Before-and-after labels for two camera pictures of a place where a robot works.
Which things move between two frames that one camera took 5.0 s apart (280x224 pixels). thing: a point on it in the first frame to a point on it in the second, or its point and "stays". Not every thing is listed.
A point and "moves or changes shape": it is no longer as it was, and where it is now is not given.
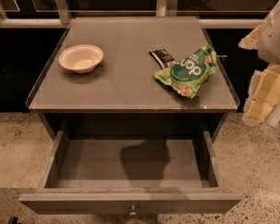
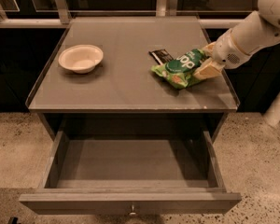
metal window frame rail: (165, 6) stays
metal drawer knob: (133, 210) stays
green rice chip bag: (189, 72) moves or changes shape
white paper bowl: (80, 58) stays
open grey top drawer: (106, 171) stays
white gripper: (274, 39) to (228, 50)
